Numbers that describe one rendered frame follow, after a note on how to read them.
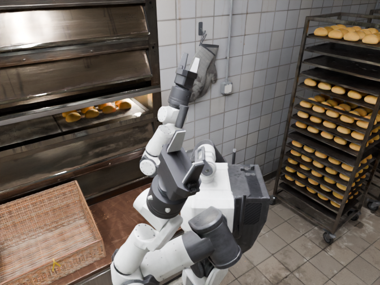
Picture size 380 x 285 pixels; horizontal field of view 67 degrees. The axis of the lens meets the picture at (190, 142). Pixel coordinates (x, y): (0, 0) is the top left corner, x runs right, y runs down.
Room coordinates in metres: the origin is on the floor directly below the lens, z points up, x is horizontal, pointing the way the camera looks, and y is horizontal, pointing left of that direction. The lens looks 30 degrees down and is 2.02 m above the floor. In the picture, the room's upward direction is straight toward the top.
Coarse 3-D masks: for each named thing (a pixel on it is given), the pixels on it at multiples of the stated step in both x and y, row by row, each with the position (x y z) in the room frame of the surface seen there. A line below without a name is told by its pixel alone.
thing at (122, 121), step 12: (108, 120) 1.76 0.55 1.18; (120, 120) 1.76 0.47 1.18; (132, 120) 1.80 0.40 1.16; (60, 132) 1.59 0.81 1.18; (72, 132) 1.59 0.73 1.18; (84, 132) 1.62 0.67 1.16; (96, 132) 1.66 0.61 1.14; (12, 144) 1.44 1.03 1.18; (24, 144) 1.44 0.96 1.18; (36, 144) 1.46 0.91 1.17; (48, 144) 1.50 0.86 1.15; (0, 156) 1.36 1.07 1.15
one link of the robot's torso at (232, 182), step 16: (224, 176) 0.84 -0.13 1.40; (240, 176) 0.84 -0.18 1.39; (256, 176) 0.85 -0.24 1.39; (208, 192) 0.75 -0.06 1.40; (224, 192) 0.75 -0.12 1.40; (240, 192) 0.75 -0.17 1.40; (256, 192) 0.76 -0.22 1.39; (192, 208) 0.70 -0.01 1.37; (224, 208) 0.70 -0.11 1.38; (240, 208) 0.73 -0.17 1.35; (256, 208) 0.73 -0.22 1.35; (240, 224) 0.69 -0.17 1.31; (256, 224) 0.73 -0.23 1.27; (240, 240) 0.73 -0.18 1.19
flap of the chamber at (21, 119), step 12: (144, 84) 1.91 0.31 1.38; (84, 96) 1.68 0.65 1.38; (96, 96) 1.65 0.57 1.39; (120, 96) 1.62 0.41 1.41; (132, 96) 1.65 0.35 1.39; (24, 108) 1.49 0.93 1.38; (36, 108) 1.47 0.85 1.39; (72, 108) 1.46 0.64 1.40; (12, 120) 1.30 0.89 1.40; (24, 120) 1.33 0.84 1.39
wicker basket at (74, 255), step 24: (48, 192) 1.43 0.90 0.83; (72, 192) 1.49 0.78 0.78; (0, 216) 1.26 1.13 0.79; (24, 216) 1.32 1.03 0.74; (48, 216) 1.37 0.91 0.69; (0, 240) 1.20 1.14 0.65; (24, 240) 1.25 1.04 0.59; (48, 240) 1.26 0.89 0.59; (72, 240) 1.26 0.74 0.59; (96, 240) 1.13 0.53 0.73; (0, 264) 1.08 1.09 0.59; (24, 264) 1.08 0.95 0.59; (48, 264) 0.98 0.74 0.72; (72, 264) 1.05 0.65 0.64
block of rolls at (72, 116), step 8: (104, 104) 1.95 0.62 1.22; (120, 104) 1.95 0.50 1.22; (128, 104) 1.96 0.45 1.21; (64, 112) 1.81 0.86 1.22; (72, 112) 1.83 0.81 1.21; (88, 112) 1.80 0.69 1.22; (96, 112) 1.82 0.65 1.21; (104, 112) 1.86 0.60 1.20; (112, 112) 1.88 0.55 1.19; (72, 120) 1.73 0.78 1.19
